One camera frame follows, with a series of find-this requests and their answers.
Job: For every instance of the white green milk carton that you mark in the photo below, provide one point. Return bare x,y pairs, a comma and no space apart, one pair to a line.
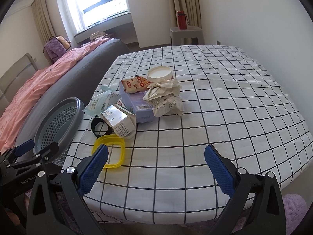
120,120

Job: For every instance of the grey plastic stool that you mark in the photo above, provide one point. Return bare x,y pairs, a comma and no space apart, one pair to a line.
193,33

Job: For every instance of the grey headboard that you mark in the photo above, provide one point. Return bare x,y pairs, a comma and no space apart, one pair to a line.
15,77

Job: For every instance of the purple fluffy rug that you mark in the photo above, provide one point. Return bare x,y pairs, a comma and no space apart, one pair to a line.
295,209

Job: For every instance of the teal white plastic package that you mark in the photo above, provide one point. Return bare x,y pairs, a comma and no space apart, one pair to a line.
101,101

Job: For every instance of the lavender cardboard box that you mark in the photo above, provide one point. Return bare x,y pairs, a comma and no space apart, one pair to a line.
135,104

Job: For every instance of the window with white sheer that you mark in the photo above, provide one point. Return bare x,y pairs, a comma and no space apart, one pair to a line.
80,15

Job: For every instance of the red patterned snack wrapper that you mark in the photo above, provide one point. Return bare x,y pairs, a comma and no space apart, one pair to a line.
135,84

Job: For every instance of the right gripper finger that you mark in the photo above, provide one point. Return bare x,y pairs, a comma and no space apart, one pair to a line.
24,148
49,153

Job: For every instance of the red white paper cup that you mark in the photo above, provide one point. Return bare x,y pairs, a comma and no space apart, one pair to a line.
159,72

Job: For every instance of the purple knitted backpack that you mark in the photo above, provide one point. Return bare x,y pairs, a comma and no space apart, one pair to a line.
55,48

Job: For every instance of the grey perforated trash basket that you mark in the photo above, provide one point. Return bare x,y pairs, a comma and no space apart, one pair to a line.
60,126

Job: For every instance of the black white checkered sheet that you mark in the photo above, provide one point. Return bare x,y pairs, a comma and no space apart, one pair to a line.
229,101

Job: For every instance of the white round lid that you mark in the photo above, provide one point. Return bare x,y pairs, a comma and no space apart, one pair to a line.
130,135

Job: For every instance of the pink quilt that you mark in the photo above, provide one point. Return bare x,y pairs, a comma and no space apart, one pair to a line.
27,96

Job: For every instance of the crumpled beige paper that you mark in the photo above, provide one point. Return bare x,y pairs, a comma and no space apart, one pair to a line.
164,96

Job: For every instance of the grey bed mattress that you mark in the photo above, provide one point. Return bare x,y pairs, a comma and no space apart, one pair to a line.
80,81

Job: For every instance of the red water bottle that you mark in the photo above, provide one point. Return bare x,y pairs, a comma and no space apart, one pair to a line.
182,20

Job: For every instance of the beige curtain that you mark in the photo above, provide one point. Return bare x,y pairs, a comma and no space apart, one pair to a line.
42,20
191,9

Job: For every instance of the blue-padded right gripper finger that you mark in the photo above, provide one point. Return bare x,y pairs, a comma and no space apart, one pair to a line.
267,214
57,205

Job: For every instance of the beige item on sill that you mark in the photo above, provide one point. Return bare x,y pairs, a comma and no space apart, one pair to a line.
98,35

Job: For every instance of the beige left curtain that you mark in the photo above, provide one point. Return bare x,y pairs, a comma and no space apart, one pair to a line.
42,20

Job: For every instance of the beige right curtain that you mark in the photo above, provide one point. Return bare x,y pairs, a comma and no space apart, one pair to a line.
191,9

